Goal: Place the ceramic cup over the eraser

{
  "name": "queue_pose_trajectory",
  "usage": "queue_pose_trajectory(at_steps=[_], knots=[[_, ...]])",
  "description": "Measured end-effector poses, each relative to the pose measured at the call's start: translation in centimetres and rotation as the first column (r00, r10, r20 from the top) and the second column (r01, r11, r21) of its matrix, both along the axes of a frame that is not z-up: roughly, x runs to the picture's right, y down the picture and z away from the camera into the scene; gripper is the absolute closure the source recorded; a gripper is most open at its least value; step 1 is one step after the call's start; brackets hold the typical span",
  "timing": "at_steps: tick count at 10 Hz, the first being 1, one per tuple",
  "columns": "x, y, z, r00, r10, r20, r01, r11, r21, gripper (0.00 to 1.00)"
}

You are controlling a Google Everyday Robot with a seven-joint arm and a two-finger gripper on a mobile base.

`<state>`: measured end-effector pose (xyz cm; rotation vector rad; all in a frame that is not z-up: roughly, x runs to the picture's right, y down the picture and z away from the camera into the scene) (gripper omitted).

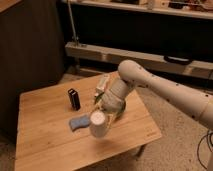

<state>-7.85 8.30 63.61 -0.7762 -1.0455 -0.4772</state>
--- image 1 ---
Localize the wooden table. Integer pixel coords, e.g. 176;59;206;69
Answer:
15;76;162;171

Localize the black eraser block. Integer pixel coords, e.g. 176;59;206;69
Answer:
68;89;81;110

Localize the green bowl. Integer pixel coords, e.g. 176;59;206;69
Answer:
94;93;126;118

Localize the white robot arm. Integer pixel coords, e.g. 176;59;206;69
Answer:
99;60;213;131

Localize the blue sponge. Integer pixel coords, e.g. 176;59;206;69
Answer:
69;115;90;131

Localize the metal shelf rack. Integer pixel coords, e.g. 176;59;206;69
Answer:
59;0;213;79

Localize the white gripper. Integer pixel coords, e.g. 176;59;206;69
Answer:
94;79;130;123

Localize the black handle on rail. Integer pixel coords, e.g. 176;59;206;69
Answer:
164;56;193;65

